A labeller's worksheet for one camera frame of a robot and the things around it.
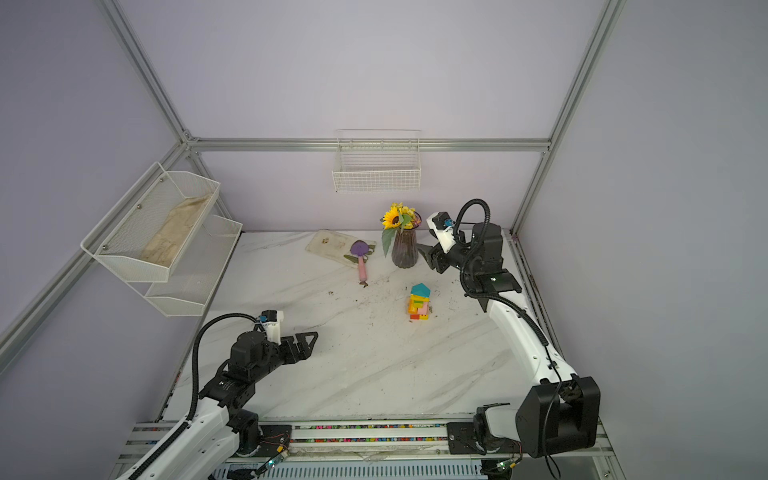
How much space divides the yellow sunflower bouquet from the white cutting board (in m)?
0.21

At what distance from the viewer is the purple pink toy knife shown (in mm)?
1082

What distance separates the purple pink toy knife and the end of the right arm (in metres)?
0.45

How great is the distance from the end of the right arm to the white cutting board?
0.51 metres

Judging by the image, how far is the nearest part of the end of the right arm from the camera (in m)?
0.57

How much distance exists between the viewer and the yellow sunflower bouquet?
905mm

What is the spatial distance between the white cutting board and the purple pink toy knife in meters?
0.01

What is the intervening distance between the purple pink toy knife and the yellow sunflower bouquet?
0.19 meters

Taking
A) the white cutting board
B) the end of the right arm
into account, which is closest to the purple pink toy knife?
the white cutting board

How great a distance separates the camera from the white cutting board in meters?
1.13
